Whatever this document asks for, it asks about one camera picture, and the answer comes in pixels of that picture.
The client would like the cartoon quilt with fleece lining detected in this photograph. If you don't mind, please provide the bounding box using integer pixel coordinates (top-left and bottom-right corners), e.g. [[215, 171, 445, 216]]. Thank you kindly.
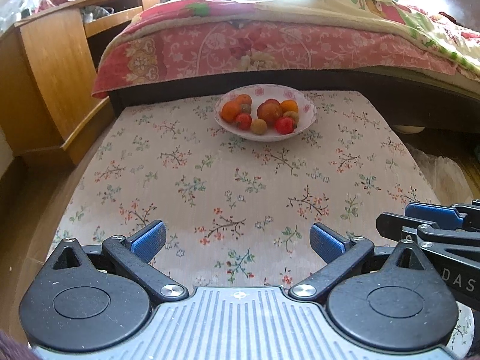
[[127, 0, 480, 79]]

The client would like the floral tablecloth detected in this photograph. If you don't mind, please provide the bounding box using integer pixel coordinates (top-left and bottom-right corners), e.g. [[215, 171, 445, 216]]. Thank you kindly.
[[52, 90, 475, 351]]

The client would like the white pink-flowered bowl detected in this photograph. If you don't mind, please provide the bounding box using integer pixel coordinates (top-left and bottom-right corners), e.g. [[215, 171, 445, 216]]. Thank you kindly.
[[214, 83, 317, 142]]

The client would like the crumpled clear plastic bag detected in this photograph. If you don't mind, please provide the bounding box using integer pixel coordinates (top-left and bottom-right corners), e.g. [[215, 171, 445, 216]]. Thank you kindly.
[[0, 0, 50, 31]]

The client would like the dark headboard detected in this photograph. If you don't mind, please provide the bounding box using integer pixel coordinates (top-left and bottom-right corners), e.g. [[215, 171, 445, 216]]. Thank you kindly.
[[412, 0, 480, 32]]

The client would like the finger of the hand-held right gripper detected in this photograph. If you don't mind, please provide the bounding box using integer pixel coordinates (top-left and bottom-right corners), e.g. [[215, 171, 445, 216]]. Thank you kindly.
[[406, 200, 480, 230], [376, 212, 480, 256]]

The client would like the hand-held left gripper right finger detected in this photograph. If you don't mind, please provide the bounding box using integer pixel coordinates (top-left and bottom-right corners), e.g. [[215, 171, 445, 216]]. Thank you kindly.
[[289, 222, 438, 303]]

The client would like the pink floral bedsheet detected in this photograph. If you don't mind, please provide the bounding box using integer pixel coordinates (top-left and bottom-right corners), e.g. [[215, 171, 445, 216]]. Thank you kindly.
[[91, 20, 460, 100]]

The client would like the person's maroon clothing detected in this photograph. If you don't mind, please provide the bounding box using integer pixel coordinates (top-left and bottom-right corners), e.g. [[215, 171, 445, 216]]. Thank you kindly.
[[0, 329, 38, 360]]

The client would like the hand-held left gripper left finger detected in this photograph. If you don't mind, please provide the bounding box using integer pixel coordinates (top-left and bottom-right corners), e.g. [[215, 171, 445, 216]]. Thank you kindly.
[[39, 219, 190, 303]]

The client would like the medium orange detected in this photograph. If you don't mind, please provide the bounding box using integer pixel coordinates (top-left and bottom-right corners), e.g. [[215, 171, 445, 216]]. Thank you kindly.
[[220, 102, 241, 121]]

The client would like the large red tomato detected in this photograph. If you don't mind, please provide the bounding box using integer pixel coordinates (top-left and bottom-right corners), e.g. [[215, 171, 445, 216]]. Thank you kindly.
[[257, 102, 284, 126]]

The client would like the grey cloth in nightstand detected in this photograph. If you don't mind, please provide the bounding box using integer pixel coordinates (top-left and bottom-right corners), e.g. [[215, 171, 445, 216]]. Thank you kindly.
[[80, 5, 115, 23]]

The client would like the dark bed frame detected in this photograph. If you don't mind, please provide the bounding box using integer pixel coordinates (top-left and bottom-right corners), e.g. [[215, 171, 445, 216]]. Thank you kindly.
[[109, 65, 480, 136]]

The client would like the large translucent plastic bag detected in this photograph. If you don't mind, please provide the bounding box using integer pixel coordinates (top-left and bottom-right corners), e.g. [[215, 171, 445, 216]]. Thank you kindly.
[[409, 146, 475, 204]]

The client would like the wooden nightstand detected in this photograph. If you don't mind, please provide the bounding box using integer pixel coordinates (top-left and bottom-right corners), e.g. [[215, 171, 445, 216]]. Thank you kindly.
[[0, 0, 162, 166]]

